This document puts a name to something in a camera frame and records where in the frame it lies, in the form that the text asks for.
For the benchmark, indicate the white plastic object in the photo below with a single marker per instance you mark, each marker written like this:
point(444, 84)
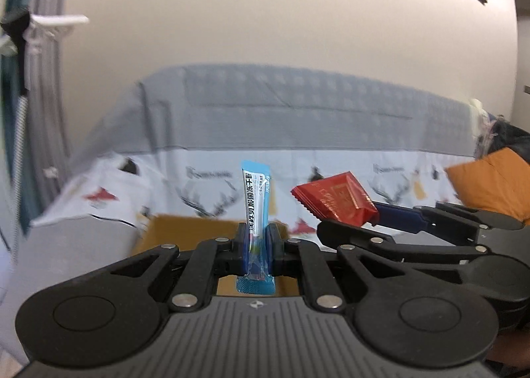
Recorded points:
point(477, 107)

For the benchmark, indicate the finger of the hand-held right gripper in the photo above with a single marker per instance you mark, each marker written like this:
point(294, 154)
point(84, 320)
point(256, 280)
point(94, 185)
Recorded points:
point(414, 247)
point(401, 216)

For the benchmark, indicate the cardboard box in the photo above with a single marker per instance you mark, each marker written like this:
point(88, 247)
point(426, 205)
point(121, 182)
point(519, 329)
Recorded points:
point(182, 229)

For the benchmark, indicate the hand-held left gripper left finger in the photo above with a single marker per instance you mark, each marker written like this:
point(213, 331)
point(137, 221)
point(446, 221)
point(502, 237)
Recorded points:
point(241, 245)

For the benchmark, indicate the orange cushion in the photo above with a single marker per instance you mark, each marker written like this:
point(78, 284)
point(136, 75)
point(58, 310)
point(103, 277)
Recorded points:
point(492, 183)

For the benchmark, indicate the metal steamer pole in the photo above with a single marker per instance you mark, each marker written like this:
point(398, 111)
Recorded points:
point(20, 125)

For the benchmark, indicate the dark cloth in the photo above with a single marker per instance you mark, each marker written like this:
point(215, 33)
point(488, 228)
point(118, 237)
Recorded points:
point(511, 134)

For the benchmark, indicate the grey sofa with deer cover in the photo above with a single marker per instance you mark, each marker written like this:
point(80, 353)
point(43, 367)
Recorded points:
point(290, 113)

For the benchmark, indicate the white plastic hanger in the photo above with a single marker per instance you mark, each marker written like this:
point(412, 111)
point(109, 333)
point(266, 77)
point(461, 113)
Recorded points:
point(58, 21)

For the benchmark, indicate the black steamer head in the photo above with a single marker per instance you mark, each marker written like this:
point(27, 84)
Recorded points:
point(14, 28)

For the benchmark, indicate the person's right forearm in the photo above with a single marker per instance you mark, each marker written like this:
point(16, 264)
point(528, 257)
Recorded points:
point(513, 349)

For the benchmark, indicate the blue stick snack packet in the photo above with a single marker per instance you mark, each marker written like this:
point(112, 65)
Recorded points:
point(254, 196)

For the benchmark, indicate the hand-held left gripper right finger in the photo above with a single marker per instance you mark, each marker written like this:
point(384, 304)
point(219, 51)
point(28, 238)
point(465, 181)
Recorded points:
point(273, 245)

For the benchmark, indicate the red square snack packet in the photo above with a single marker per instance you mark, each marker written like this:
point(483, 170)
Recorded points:
point(335, 196)

